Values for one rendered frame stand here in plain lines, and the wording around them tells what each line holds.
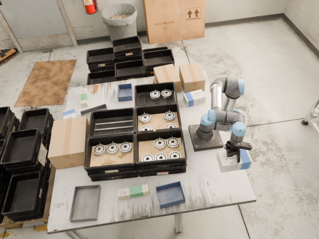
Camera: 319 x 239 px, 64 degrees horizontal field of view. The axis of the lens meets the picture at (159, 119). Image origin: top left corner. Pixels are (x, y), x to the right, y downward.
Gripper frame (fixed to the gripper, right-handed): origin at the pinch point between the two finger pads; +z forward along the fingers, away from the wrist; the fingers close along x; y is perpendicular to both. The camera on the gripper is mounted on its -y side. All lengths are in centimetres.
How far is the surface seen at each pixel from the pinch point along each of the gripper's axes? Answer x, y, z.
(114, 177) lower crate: -19, 89, 36
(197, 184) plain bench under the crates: -4.6, 22.5, 40.6
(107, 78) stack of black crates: -205, 106, 84
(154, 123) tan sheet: -63, 50, 28
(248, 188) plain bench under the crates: 5.8, -16.3, 40.8
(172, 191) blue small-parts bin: -1, 43, 40
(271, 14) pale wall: -348, -202, 104
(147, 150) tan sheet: -35, 58, 27
